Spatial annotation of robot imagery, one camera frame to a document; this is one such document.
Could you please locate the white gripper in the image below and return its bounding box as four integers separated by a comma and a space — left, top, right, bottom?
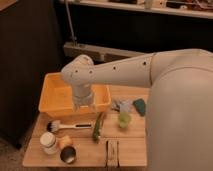
72, 84, 96, 112

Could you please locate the wooden block eraser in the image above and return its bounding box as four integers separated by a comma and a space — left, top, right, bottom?
106, 140, 119, 168

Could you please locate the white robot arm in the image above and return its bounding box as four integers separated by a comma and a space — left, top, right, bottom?
61, 49, 213, 171

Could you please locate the green plastic cup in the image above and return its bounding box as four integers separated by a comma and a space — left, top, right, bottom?
118, 113, 131, 128

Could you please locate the metal cup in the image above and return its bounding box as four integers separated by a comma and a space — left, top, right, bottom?
60, 146, 76, 164

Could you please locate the green cucumber toy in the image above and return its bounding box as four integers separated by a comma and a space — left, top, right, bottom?
92, 113, 105, 142

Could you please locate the yellow plastic bin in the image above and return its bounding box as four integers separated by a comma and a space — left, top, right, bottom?
38, 72, 111, 118

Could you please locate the white dish brush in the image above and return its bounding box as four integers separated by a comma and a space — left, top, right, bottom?
46, 120, 92, 133

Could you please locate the grey crumpled cloth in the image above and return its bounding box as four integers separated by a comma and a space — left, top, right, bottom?
111, 100, 132, 113

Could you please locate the white lidded jar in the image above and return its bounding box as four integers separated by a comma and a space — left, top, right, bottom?
40, 132, 58, 155

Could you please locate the teal sponge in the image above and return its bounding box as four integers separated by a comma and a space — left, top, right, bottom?
133, 99, 146, 116

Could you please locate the wooden shelf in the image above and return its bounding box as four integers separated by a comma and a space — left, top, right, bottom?
59, 0, 213, 20

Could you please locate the grey metal rail base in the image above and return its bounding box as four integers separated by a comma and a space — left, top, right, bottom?
63, 42, 143, 62

